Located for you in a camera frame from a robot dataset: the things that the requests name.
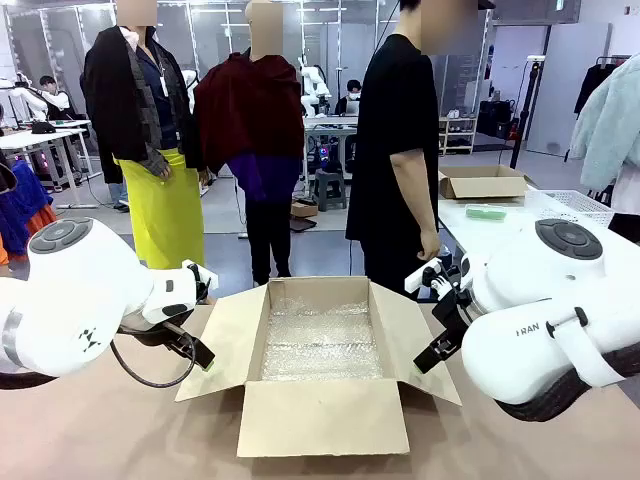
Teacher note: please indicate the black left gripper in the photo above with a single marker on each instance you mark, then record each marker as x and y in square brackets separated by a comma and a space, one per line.
[147, 334]

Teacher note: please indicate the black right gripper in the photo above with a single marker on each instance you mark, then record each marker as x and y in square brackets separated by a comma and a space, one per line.
[452, 310]

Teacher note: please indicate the mint green glasses case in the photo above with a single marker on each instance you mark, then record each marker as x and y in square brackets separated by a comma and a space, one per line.
[485, 211]

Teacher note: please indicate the small cardboard box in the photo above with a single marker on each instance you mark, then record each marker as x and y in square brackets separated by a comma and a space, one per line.
[485, 189]
[304, 209]

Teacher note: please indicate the person's right forearm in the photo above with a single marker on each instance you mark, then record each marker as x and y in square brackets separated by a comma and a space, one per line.
[410, 195]

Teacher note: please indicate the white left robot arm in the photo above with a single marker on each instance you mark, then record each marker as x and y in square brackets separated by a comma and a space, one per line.
[75, 290]

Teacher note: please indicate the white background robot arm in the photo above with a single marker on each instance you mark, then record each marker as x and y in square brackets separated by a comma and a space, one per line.
[315, 80]

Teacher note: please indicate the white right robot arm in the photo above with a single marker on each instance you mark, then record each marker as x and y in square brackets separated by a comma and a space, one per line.
[525, 350]

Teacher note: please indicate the person's right hand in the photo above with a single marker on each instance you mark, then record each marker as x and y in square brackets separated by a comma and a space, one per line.
[430, 246]

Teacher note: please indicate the clear bubble wrap sheet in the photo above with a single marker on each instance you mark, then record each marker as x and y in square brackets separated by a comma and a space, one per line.
[320, 345]

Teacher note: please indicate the large open cardboard box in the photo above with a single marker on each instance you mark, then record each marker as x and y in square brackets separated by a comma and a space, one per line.
[320, 420]

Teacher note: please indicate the white side table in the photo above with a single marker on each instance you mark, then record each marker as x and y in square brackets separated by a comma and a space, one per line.
[480, 227]

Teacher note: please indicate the mannequin with yellow skirt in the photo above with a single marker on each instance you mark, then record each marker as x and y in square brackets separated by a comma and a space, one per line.
[150, 200]

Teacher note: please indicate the black flat item on floor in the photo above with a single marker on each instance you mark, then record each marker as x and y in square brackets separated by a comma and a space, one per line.
[302, 225]

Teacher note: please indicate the small cardboard box on floor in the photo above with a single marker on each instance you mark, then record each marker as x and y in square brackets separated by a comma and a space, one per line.
[304, 209]

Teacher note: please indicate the grey plastic stool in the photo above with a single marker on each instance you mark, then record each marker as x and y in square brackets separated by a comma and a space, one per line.
[330, 190]

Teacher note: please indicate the orange garment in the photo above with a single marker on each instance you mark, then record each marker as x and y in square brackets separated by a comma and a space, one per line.
[42, 222]

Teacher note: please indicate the white plastic basket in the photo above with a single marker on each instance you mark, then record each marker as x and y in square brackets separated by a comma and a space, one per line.
[570, 205]

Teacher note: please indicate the white shoe rack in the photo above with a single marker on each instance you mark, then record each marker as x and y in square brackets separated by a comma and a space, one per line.
[457, 135]

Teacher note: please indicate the blue garment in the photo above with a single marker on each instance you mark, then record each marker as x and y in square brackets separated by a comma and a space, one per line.
[25, 200]

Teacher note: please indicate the person in black t-shirt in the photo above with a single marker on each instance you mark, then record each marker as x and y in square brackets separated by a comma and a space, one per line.
[390, 125]

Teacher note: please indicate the mannequin with maroon shawl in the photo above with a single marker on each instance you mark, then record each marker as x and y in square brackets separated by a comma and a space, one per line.
[250, 110]

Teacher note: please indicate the black suitcase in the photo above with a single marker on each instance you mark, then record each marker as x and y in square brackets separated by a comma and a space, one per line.
[495, 117]

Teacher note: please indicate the black tripod stand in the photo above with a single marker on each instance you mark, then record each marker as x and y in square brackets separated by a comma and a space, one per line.
[525, 110]

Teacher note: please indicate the seated background person with mask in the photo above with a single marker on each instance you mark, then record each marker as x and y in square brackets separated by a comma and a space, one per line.
[350, 100]

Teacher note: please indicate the white background desk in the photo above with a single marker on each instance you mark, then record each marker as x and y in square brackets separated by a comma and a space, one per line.
[30, 137]

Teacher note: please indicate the pale blue fluffy coat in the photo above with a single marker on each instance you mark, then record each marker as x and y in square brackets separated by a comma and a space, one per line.
[610, 125]

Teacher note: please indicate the background person black white jacket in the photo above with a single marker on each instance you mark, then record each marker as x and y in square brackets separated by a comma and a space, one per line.
[55, 95]

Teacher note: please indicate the black garment on rack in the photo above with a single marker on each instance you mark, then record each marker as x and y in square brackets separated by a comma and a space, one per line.
[592, 85]

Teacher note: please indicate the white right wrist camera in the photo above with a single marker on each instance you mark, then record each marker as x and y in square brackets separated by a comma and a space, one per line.
[417, 281]

